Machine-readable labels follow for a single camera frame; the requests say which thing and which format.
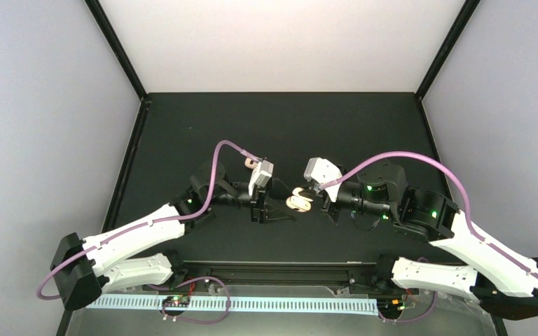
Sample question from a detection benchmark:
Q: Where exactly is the cream earbud charging case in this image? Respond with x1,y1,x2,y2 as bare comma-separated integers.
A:
286,187,313,213

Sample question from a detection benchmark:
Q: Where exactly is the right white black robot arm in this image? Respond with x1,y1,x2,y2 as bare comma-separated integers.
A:
304,157,538,321

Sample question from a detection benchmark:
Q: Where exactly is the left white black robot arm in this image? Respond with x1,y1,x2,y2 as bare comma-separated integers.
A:
50,161,294,311

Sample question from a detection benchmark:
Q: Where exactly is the small circuit board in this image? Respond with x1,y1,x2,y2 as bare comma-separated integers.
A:
162,295,191,309

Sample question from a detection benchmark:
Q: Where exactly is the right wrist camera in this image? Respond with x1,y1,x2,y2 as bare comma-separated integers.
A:
303,157,343,185

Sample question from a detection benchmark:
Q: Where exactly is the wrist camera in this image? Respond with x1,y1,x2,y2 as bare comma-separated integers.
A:
248,160,274,196
303,157,343,185

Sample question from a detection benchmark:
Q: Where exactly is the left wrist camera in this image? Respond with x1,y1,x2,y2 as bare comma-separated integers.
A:
248,160,274,196

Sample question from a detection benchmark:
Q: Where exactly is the white slotted cable duct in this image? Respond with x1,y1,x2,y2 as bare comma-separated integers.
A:
87,294,378,316

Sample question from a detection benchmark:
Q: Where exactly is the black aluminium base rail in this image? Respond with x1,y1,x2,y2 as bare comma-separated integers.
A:
78,261,418,293

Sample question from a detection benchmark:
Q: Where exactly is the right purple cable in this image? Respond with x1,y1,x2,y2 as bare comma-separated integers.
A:
317,150,538,324

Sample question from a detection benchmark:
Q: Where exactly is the right frame post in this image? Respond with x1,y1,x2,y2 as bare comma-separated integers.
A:
415,0,481,102

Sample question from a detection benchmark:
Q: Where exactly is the frame post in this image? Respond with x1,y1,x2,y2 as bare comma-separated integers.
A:
415,0,481,102
85,0,148,101

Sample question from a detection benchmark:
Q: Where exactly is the left frame post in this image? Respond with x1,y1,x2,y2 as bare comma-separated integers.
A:
85,0,148,101

